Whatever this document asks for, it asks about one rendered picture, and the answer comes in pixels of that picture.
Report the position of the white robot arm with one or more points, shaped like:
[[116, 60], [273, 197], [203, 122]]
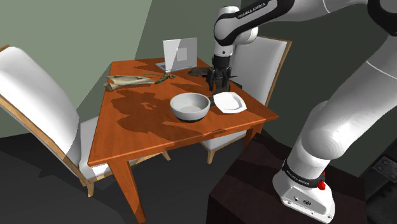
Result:
[[338, 124]]

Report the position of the orange wooden table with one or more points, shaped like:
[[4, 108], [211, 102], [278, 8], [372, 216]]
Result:
[[136, 130]]

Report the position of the grey open laptop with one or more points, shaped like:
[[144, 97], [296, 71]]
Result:
[[180, 54]]

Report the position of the white bowl with dark base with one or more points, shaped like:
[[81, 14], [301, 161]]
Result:
[[189, 107]]

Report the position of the white square plate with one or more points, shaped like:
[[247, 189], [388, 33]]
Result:
[[230, 102]]

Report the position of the dark robot stand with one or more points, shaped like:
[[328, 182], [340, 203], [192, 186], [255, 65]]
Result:
[[248, 189]]

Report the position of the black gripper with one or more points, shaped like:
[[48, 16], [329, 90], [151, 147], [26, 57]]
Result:
[[220, 63]]

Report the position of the dark brown flat object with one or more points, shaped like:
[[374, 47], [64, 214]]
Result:
[[198, 72]]

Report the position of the white chair with wooden frame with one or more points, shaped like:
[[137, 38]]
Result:
[[257, 65], [37, 102]]

